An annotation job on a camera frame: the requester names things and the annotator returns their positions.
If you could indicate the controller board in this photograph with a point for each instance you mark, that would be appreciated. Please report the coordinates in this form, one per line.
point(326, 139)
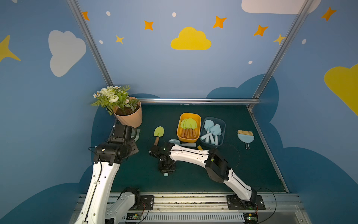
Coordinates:
point(250, 218)
point(136, 217)

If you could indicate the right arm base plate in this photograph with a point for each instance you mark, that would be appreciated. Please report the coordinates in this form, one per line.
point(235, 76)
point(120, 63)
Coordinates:
point(234, 203)

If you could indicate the blue dustpan brush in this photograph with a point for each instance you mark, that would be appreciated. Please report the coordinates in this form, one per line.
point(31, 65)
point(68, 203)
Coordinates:
point(246, 136)

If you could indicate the green shovel wooden handle back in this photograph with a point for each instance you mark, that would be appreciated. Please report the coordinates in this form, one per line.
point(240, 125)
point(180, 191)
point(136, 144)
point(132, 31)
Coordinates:
point(158, 132)

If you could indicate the green dustpan brush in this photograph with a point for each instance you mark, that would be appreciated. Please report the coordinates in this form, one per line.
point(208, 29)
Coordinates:
point(135, 134)

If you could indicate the green shovel wooden handle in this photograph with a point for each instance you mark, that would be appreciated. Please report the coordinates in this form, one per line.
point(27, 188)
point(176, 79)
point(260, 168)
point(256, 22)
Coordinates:
point(194, 126)
point(158, 132)
point(189, 124)
point(183, 126)

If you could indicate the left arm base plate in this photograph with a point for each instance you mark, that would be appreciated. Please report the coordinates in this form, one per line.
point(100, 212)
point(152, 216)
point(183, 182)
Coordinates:
point(146, 203)

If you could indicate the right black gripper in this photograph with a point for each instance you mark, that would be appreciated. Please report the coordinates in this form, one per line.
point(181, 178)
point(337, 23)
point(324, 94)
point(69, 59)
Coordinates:
point(166, 168)

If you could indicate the terracotta pot with flowers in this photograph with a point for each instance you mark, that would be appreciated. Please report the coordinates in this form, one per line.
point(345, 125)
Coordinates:
point(117, 102)

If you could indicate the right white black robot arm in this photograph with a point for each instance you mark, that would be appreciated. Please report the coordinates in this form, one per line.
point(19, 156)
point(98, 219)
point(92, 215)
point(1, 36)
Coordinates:
point(213, 162)

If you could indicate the yellow storage box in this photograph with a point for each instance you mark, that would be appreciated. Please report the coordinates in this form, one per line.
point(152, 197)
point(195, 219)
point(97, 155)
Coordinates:
point(197, 118)

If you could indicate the blue-grey storage box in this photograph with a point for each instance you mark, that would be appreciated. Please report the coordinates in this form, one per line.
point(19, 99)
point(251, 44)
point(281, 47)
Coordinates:
point(220, 138)

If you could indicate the green shovel corner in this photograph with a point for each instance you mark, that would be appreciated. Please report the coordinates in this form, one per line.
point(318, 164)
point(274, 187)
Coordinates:
point(187, 130)

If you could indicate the aluminium front rail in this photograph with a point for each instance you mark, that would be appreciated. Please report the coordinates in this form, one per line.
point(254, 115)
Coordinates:
point(210, 208)

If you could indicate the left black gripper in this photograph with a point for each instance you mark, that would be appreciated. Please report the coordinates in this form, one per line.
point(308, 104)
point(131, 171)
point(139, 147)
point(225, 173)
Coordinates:
point(124, 130)

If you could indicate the right controller board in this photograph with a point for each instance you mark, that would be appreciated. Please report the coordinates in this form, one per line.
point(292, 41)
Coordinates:
point(250, 218)

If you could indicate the left controller board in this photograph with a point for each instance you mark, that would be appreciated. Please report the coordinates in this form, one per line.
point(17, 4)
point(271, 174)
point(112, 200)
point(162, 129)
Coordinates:
point(136, 217)

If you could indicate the blue shovel sideways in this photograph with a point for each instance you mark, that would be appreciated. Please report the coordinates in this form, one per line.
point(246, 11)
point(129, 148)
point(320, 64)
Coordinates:
point(178, 142)

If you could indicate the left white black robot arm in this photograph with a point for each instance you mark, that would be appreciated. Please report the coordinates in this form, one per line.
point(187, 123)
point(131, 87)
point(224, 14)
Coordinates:
point(108, 156)

